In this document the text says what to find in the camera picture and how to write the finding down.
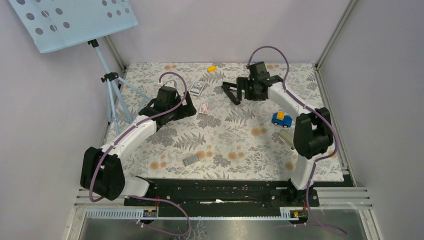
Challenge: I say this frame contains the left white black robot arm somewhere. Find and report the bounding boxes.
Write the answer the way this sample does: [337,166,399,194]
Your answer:
[80,86,197,206]

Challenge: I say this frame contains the purple cable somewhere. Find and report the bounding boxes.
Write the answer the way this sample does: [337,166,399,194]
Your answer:
[247,45,348,237]
[88,71,193,237]

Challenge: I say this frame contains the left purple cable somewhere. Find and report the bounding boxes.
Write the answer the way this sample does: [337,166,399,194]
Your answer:
[88,71,193,237]

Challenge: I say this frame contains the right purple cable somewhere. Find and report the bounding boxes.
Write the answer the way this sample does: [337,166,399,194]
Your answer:
[247,45,348,237]

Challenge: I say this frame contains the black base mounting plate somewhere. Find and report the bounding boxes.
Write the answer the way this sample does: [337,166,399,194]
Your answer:
[123,178,321,218]

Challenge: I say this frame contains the grey staple strip block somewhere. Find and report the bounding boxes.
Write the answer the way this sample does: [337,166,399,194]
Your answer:
[183,154,200,167]

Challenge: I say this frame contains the blue perforated music stand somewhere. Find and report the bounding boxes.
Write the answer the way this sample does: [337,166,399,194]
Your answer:
[9,0,149,126]

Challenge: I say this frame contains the red white staple box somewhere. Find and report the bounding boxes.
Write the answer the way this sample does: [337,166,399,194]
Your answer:
[198,102,209,115]

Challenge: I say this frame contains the floral patterned table mat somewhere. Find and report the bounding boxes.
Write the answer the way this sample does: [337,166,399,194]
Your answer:
[104,62,345,183]

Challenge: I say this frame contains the blue playing card box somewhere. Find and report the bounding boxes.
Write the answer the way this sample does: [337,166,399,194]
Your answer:
[188,81,205,97]

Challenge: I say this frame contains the beige oblong plastic case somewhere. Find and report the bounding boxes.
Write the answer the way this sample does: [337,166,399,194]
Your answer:
[278,130,296,151]

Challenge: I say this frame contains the yellow toy brick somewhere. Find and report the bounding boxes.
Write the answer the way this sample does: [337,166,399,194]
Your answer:
[207,66,217,72]

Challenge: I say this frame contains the blue yellow toy car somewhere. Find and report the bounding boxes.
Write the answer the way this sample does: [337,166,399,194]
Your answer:
[271,111,293,128]

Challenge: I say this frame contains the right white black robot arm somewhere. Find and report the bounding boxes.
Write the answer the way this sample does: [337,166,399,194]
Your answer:
[221,62,334,206]

